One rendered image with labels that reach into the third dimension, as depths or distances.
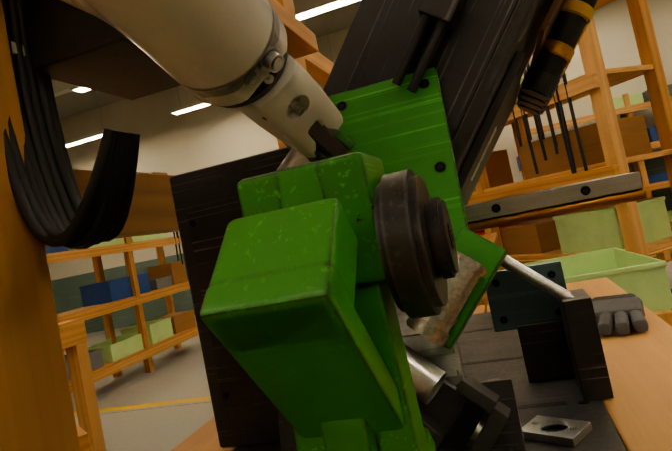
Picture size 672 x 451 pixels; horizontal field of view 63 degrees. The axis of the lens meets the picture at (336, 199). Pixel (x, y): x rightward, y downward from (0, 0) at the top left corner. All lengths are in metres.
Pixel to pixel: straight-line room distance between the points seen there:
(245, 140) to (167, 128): 1.75
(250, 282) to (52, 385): 0.37
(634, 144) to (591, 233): 0.53
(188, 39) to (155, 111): 11.44
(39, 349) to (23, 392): 0.04
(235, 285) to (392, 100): 0.37
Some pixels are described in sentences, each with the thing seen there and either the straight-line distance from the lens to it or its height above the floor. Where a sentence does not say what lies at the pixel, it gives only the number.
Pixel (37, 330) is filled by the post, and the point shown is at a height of 1.10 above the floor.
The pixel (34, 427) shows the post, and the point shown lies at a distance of 0.56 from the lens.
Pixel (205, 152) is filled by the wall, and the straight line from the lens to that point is 11.06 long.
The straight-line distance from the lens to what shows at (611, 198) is 0.65.
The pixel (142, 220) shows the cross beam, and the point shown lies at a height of 1.20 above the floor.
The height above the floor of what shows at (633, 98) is 2.11.
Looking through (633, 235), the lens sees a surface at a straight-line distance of 3.07.
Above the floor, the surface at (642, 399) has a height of 0.90.
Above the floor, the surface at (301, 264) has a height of 1.12.
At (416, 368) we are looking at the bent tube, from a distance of 0.47.
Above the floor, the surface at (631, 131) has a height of 1.32.
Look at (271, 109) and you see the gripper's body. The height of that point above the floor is 1.23.
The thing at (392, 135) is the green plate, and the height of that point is 1.21.
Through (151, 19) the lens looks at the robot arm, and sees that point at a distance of 0.32.
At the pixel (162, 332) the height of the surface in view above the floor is 0.35.
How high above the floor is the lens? 1.14
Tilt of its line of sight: 3 degrees up
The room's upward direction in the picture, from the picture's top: 12 degrees counter-clockwise
